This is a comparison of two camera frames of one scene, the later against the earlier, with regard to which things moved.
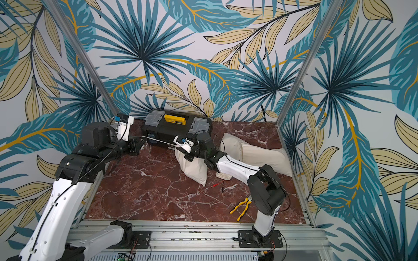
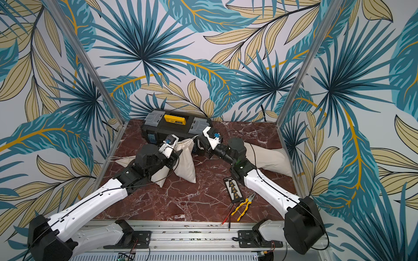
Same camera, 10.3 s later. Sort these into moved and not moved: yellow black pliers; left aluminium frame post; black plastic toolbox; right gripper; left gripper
Moved: right gripper; left gripper
Not moved: left aluminium frame post; black plastic toolbox; yellow black pliers
